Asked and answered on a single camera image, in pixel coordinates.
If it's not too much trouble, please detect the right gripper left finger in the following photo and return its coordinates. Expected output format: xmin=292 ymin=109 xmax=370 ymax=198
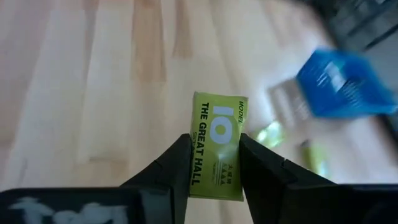
xmin=120 ymin=133 xmax=192 ymax=224

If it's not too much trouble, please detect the blue plastic basket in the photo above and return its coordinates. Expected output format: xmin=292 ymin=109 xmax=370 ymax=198
xmin=295 ymin=48 xmax=398 ymax=119

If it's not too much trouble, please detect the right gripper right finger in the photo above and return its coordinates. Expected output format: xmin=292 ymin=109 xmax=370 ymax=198
xmin=238 ymin=133 xmax=336 ymax=224

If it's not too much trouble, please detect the green staple box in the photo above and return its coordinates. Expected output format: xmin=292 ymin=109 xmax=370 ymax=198
xmin=188 ymin=91 xmax=249 ymax=202

